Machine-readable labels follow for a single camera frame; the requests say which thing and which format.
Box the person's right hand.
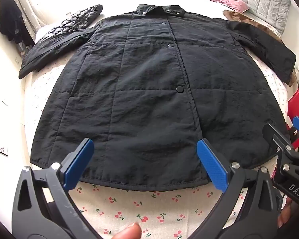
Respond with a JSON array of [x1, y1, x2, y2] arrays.
[[276, 199, 297, 229]]

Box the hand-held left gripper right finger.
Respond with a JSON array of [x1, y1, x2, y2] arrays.
[[189, 139, 282, 239]]

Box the patterned sheer curtain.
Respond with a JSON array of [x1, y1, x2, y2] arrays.
[[2, 0, 50, 30]]

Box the cherry print bedsheet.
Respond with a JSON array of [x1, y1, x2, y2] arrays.
[[20, 37, 299, 239]]

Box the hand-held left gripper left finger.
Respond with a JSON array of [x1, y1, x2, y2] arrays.
[[12, 138, 107, 239]]

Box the grey padded headboard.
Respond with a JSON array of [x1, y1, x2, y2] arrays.
[[206, 0, 292, 34]]

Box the dark hanging clothes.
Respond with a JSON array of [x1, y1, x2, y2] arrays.
[[0, 0, 35, 48]]

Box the person's left hand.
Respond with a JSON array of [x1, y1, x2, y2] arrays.
[[112, 222, 142, 239]]

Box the brown fleece coat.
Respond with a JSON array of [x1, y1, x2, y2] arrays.
[[222, 9, 299, 87]]

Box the black shiny puffer jacket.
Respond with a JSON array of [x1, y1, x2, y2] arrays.
[[35, 4, 104, 44]]

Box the black quilted coat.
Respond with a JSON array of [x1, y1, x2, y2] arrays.
[[18, 4, 297, 192]]

